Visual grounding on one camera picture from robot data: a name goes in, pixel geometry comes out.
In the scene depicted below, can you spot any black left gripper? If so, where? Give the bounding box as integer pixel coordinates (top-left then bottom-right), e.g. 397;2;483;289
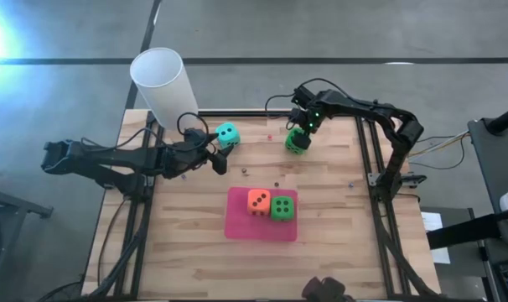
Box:
160;128;236;180

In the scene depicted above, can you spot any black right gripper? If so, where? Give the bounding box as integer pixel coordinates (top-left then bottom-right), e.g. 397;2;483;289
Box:
290;85;327;151

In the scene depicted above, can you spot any large cyan foam die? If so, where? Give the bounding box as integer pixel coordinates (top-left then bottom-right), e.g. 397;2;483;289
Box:
215;122;241;149

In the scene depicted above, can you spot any large green foam die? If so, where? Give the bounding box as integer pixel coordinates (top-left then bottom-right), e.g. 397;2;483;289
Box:
270;195;296;222
283;127;312;156

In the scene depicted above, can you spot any large orange foam die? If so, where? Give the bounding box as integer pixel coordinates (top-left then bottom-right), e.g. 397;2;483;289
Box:
246;188;272;217

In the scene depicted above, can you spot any pink translucent plastic bin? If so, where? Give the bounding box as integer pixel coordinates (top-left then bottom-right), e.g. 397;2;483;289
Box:
224;186;299;243

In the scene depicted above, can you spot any white shade table lamp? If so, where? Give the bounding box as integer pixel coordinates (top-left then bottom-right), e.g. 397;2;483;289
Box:
129;46;201;132

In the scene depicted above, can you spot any person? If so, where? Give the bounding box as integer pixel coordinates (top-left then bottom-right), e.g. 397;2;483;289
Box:
301;275;348;302

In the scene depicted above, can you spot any white paper sheet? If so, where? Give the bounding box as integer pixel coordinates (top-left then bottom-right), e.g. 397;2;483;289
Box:
420;211;452;265

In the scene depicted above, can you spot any black flat beam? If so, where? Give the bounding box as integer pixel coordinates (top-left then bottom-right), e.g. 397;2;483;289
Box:
425;208;508;251

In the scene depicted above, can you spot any dark grey desk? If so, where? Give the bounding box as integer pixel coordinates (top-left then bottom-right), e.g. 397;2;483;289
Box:
467;117;508;302

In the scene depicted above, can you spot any black metal stand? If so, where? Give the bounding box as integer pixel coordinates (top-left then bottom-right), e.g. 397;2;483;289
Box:
0;183;54;302

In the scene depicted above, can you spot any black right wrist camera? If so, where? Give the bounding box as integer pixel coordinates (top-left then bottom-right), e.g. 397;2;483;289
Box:
286;107;308;129

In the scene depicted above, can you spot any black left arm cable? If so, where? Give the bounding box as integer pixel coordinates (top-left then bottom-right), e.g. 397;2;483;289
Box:
80;111;212;154

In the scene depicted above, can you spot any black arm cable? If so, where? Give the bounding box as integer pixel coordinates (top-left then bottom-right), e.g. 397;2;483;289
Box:
264;77;352;122
80;111;212;154

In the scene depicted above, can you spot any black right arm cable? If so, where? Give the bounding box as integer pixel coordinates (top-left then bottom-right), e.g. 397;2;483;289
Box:
264;77;352;122

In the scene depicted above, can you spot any yellow and white cable bundle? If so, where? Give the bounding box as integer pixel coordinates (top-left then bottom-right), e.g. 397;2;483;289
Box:
407;129;469;171

